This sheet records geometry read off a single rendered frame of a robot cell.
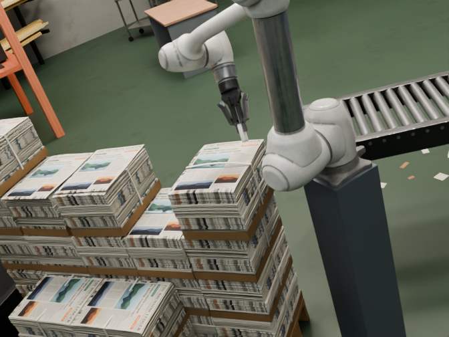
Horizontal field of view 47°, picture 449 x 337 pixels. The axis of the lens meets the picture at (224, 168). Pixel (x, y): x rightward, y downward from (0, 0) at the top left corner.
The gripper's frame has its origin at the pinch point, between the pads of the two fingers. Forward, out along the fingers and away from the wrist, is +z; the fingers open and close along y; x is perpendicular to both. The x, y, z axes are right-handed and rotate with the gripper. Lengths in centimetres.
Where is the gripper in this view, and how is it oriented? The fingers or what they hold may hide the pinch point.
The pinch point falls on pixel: (242, 132)
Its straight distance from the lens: 195.0
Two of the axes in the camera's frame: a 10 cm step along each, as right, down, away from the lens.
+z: 2.9, 9.6, -0.3
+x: -4.5, 1.1, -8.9
